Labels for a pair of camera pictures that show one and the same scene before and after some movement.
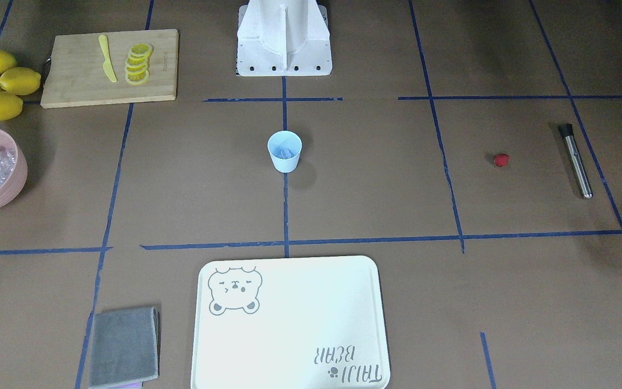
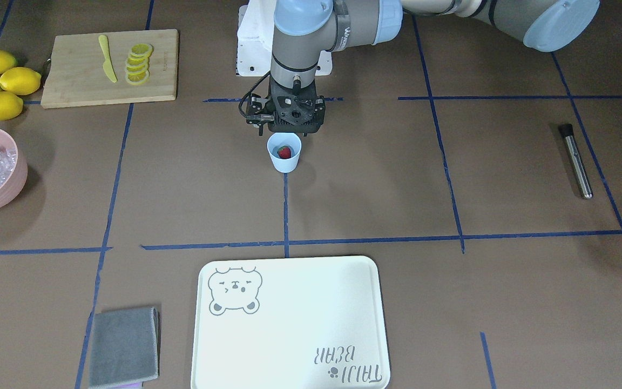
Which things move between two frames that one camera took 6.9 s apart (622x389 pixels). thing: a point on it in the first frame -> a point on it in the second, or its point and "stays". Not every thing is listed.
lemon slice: x=136 y=68 stays
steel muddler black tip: x=566 y=132 stays
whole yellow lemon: x=1 y=106 stays
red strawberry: x=501 y=160 -> x=284 y=152
